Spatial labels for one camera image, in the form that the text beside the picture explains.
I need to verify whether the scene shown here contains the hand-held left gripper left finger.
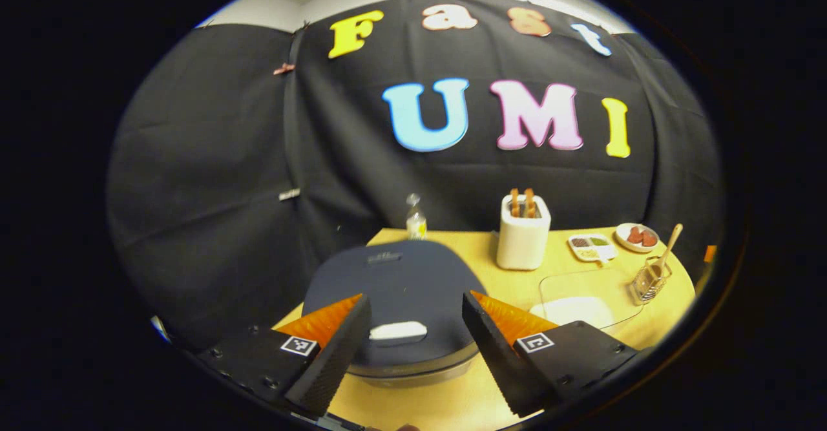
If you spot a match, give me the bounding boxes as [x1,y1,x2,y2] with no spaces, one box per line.
[197,294,373,419]

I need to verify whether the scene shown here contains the dark grey rice cooker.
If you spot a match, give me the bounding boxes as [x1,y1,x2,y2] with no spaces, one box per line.
[302,240,488,388]

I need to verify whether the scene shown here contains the white toaster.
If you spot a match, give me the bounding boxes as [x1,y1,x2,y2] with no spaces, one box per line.
[496,194,552,271]

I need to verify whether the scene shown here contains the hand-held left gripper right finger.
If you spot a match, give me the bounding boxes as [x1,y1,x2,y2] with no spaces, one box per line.
[461,290,648,417]

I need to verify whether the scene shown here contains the metal wire chopstick holder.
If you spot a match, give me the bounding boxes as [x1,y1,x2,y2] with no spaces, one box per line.
[631,257,673,306]

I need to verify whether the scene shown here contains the glass bottle with yellow label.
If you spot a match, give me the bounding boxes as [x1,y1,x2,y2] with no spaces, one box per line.
[406,193,428,240]

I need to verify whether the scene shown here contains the white divided dish of beans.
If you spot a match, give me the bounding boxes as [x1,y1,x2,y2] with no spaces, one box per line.
[568,234,619,264]

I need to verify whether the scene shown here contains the black backdrop cloth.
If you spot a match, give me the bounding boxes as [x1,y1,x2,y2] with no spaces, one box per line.
[107,0,721,348]

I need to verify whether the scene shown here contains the white round plate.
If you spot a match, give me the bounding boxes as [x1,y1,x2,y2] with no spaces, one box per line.
[614,223,660,253]

